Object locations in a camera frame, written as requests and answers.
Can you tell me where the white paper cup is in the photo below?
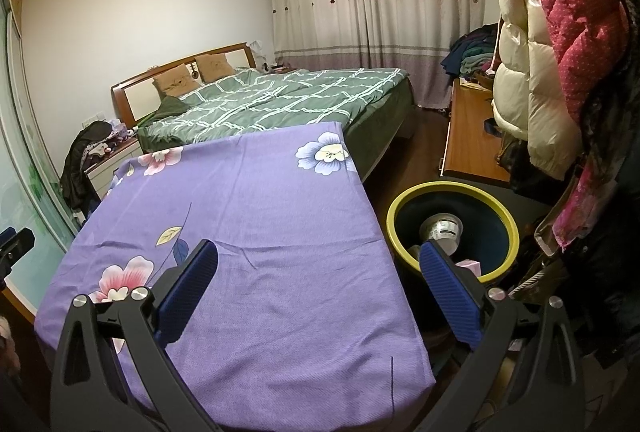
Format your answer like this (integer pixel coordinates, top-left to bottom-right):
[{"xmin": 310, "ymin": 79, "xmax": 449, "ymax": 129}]
[{"xmin": 419, "ymin": 212, "xmax": 465, "ymax": 257}]

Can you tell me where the cream down jacket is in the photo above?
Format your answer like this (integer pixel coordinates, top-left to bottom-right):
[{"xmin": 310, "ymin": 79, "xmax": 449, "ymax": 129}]
[{"xmin": 492, "ymin": 0, "xmax": 586, "ymax": 180}]

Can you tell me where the pile of dark clothes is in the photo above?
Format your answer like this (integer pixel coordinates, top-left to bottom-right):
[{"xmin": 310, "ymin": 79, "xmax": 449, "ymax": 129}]
[{"xmin": 440, "ymin": 25, "xmax": 501, "ymax": 78}]

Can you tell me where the pink and cream curtain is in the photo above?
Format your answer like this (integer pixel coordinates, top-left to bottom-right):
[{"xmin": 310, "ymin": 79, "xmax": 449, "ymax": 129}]
[{"xmin": 264, "ymin": 0, "xmax": 493, "ymax": 108}]

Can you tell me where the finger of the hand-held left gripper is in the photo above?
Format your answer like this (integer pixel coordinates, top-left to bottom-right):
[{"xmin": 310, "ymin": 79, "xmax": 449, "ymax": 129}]
[{"xmin": 0, "ymin": 227, "xmax": 36, "ymax": 283}]

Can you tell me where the wooden bed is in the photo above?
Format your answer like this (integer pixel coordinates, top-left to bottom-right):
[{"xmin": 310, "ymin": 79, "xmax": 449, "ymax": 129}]
[{"xmin": 110, "ymin": 42, "xmax": 416, "ymax": 183}]

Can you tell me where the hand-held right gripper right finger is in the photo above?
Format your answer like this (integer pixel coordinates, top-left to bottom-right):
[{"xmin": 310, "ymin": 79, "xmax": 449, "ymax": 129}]
[{"xmin": 419, "ymin": 239, "xmax": 586, "ymax": 432}]

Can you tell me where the dark bin with yellow rim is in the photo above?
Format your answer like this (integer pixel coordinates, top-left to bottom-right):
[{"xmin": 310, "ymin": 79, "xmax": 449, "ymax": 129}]
[{"xmin": 386, "ymin": 182, "xmax": 521, "ymax": 328}]

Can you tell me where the black jacket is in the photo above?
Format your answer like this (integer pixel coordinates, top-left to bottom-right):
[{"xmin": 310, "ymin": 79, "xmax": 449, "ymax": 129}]
[{"xmin": 59, "ymin": 121, "xmax": 116, "ymax": 213}]

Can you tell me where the person's left hand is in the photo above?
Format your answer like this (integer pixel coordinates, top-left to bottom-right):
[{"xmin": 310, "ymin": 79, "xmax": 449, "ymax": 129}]
[{"xmin": 0, "ymin": 316, "xmax": 21, "ymax": 375}]

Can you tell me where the green plaid quilt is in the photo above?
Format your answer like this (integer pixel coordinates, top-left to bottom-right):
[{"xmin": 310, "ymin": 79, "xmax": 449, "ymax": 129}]
[{"xmin": 137, "ymin": 67, "xmax": 411, "ymax": 145}]

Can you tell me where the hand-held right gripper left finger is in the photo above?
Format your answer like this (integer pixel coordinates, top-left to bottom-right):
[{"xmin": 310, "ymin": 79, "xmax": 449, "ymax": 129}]
[{"xmin": 50, "ymin": 238, "xmax": 219, "ymax": 432}]

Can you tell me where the brown pillow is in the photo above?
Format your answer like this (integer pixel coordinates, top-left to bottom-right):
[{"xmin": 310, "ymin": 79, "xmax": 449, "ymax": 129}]
[
  {"xmin": 194, "ymin": 53, "xmax": 236, "ymax": 83},
  {"xmin": 152, "ymin": 66, "xmax": 203, "ymax": 97}
]

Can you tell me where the pink dotted down jacket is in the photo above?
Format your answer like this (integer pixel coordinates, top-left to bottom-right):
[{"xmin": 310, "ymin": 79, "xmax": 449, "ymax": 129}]
[{"xmin": 520, "ymin": 0, "xmax": 631, "ymax": 123}]

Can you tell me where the white nightstand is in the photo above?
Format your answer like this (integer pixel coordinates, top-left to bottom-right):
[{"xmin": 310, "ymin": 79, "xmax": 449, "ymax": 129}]
[{"xmin": 82, "ymin": 139, "xmax": 143, "ymax": 203}]

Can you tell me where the purple floral tablecloth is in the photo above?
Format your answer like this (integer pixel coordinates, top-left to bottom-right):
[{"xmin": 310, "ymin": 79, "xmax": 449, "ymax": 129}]
[{"xmin": 34, "ymin": 121, "xmax": 436, "ymax": 428}]

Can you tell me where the dark green garment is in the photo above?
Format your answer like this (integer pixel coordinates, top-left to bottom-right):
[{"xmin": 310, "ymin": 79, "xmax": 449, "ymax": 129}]
[{"xmin": 145, "ymin": 96, "xmax": 193, "ymax": 120}]

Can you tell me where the sliding glass door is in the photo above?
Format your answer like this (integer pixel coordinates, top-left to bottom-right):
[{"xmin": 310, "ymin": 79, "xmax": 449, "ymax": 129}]
[{"xmin": 0, "ymin": 0, "xmax": 81, "ymax": 313}]

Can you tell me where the pile of clothes on nightstand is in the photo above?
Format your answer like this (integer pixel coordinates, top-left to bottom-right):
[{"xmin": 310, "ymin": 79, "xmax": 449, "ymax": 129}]
[{"xmin": 82, "ymin": 132, "xmax": 138, "ymax": 163}]

